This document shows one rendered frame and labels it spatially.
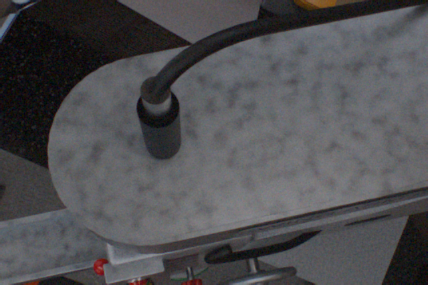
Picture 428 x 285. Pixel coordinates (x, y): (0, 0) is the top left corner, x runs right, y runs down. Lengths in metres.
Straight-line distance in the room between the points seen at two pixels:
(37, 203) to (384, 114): 1.13
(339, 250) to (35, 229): 0.72
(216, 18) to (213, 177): 2.01
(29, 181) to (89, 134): 0.97
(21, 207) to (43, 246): 0.41
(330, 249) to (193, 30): 1.33
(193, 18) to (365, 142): 2.00
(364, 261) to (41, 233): 0.76
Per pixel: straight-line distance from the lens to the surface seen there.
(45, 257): 1.36
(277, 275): 1.15
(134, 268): 0.89
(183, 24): 2.70
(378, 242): 1.65
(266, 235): 1.04
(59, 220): 1.36
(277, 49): 0.78
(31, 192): 1.72
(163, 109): 0.58
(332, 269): 1.62
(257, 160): 0.73
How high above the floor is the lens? 2.44
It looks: 75 degrees down
